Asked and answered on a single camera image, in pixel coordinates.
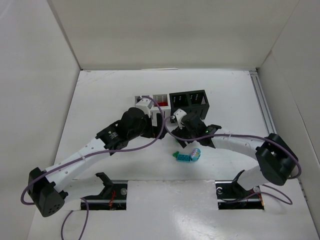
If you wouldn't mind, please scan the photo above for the red rounded lego brick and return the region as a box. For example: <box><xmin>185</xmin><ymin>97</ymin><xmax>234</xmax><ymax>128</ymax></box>
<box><xmin>157</xmin><ymin>101</ymin><xmax>168</xmax><ymax>107</ymax></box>

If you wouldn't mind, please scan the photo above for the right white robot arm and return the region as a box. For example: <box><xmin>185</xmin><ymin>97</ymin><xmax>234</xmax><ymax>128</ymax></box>
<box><xmin>170</xmin><ymin>109</ymin><xmax>301</xmax><ymax>191</ymax></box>

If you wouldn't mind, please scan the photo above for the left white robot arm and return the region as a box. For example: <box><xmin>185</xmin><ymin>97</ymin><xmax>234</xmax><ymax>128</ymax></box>
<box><xmin>24</xmin><ymin>106</ymin><xmax>165</xmax><ymax>218</ymax></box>

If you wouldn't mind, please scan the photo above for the cyan printed round lego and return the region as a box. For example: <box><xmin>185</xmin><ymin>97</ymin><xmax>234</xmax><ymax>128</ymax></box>
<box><xmin>189</xmin><ymin>148</ymin><xmax>201</xmax><ymax>162</ymax></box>

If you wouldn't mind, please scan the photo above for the black double container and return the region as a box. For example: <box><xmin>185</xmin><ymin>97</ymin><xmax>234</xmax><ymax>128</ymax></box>
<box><xmin>169</xmin><ymin>89</ymin><xmax>210</xmax><ymax>120</ymax></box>

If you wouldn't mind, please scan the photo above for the white double container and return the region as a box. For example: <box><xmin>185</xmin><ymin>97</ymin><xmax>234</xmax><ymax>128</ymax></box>
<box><xmin>149</xmin><ymin>94</ymin><xmax>171</xmax><ymax>127</ymax></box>

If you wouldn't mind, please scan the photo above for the cyan flat lego brick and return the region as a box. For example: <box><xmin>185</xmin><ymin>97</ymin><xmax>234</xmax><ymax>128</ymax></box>
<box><xmin>176</xmin><ymin>154</ymin><xmax>192</xmax><ymax>163</ymax></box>

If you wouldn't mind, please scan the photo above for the small green lego piece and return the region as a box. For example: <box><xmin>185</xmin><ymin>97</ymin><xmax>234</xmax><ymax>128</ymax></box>
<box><xmin>172</xmin><ymin>151</ymin><xmax>179</xmax><ymax>158</ymax></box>

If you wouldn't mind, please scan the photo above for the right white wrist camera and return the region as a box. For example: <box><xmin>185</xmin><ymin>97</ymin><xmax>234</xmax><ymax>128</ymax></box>
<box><xmin>170</xmin><ymin>108</ymin><xmax>187</xmax><ymax>128</ymax></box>

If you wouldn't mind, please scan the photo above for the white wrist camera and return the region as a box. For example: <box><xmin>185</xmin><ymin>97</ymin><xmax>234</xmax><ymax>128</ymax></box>
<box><xmin>134</xmin><ymin>96</ymin><xmax>154</xmax><ymax>117</ymax></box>
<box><xmin>170</xmin><ymin>108</ymin><xmax>187</xmax><ymax>128</ymax></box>

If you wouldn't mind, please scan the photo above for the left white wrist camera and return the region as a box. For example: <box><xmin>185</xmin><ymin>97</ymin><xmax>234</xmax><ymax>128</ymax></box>
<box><xmin>134</xmin><ymin>96</ymin><xmax>154</xmax><ymax>117</ymax></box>

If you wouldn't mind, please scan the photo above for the aluminium rail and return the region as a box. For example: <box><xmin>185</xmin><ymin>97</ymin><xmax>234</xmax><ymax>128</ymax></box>
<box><xmin>249</xmin><ymin>69</ymin><xmax>277</xmax><ymax>134</ymax></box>

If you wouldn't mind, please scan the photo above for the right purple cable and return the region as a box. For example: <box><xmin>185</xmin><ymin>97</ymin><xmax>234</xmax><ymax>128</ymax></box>
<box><xmin>163</xmin><ymin>115</ymin><xmax>302</xmax><ymax>205</ymax></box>

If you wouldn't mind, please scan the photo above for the purple cable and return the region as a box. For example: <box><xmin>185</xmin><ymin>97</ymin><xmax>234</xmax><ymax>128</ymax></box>
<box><xmin>163</xmin><ymin>115</ymin><xmax>302</xmax><ymax>205</ymax></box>
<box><xmin>20</xmin><ymin>95</ymin><xmax>166</xmax><ymax>240</ymax></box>

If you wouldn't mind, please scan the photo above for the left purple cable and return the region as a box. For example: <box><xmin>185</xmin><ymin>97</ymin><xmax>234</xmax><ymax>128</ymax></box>
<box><xmin>20</xmin><ymin>95</ymin><xmax>166</xmax><ymax>240</ymax></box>

